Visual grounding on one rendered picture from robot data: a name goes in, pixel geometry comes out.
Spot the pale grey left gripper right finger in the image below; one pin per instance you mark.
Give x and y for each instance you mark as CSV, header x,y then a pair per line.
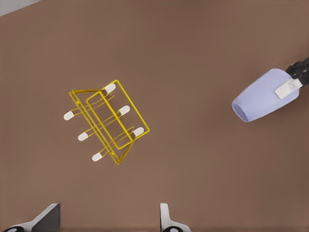
x,y
165,217

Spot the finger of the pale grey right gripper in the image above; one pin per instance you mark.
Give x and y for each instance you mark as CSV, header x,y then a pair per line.
x,y
288,88

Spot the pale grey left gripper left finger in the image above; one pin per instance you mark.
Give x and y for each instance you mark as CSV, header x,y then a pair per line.
x,y
46,218

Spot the pale lavender cup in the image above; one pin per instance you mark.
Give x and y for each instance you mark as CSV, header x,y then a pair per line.
x,y
260,99

